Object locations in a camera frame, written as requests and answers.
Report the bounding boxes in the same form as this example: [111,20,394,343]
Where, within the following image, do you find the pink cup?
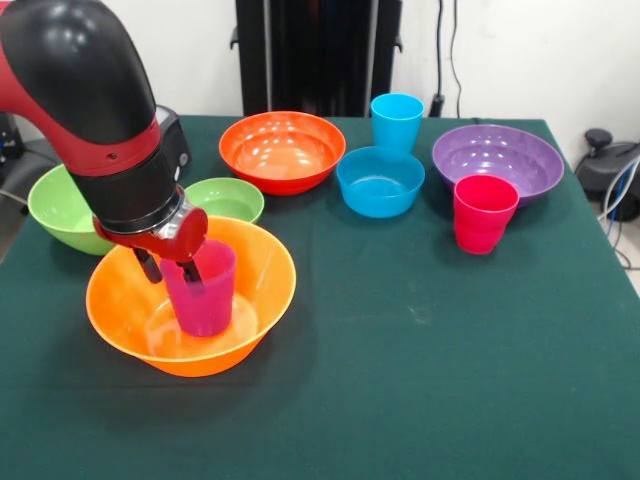
[452,174,521,256]

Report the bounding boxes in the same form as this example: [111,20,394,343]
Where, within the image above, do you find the red bowl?
[218,110,347,197]

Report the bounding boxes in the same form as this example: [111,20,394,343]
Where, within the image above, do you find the thin black wall cable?
[449,0,481,124]

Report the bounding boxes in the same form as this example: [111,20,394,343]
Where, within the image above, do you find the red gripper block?
[92,206,210,288]

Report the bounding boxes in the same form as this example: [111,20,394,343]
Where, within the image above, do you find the blue cup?
[369,93,426,162]

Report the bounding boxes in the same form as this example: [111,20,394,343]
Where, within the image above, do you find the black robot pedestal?
[229,0,405,119]

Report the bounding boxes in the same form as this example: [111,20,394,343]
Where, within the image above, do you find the dark green tablecloth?
[0,113,640,480]

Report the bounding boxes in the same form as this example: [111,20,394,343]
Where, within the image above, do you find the blue bowl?
[335,145,427,219]

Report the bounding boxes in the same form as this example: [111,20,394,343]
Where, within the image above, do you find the purple cup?
[158,238,237,338]

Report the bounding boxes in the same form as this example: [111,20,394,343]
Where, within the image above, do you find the large green bowl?
[27,163,119,257]

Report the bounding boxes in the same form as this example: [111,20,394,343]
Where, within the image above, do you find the small green bowl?
[183,177,266,225]

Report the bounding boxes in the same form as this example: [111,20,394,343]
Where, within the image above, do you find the black equipment box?
[0,112,22,161]

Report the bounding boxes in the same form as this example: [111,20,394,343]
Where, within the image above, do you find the large orange bowl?
[84,215,297,378]

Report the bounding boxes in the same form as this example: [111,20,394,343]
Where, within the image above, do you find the purple bowl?
[431,123,566,209]

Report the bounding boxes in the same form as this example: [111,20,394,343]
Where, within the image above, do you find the black cable with plug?
[429,0,447,119]

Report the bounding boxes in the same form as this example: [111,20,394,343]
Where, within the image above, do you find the blue white cable bundle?
[597,159,640,271]

